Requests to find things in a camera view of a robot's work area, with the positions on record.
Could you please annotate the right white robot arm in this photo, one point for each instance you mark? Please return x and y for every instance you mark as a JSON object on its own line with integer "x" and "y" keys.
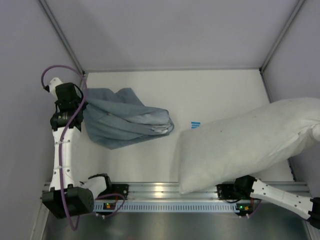
{"x": 282, "y": 197}

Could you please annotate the left aluminium frame post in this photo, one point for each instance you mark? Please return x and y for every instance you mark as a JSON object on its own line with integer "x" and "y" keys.
{"x": 76, "y": 68}

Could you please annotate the slotted grey cable duct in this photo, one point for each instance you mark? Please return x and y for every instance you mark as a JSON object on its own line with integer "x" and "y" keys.
{"x": 171, "y": 207}

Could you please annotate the blue pillowcase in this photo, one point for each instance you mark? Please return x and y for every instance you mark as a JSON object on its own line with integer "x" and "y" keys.
{"x": 118, "y": 119}

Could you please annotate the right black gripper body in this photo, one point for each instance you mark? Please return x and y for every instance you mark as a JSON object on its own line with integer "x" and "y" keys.
{"x": 316, "y": 131}

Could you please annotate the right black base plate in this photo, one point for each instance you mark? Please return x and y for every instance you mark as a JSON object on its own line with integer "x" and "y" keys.
{"x": 230, "y": 193}

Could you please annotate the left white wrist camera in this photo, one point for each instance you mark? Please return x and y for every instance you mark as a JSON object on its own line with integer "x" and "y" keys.
{"x": 51, "y": 87}

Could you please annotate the white pillow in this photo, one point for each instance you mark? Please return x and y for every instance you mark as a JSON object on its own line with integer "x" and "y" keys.
{"x": 234, "y": 147}

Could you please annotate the aluminium frame post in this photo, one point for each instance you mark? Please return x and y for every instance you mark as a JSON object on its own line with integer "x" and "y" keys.
{"x": 283, "y": 32}
{"x": 76, "y": 68}

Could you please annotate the right aluminium frame post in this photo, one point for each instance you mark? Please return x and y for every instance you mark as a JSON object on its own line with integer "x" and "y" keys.
{"x": 283, "y": 32}

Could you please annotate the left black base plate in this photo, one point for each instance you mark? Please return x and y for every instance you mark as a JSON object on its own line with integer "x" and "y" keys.
{"x": 119, "y": 188}

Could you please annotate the aluminium mounting rail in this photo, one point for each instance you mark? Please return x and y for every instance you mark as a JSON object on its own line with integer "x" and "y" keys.
{"x": 160, "y": 191}

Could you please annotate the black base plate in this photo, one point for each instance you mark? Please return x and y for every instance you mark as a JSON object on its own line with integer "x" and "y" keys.
{"x": 119, "y": 188}
{"x": 230, "y": 193}

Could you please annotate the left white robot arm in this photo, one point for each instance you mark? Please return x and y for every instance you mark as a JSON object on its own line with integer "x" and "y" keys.
{"x": 66, "y": 195}

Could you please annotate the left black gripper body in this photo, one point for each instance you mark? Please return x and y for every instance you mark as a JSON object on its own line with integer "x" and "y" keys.
{"x": 81, "y": 99}

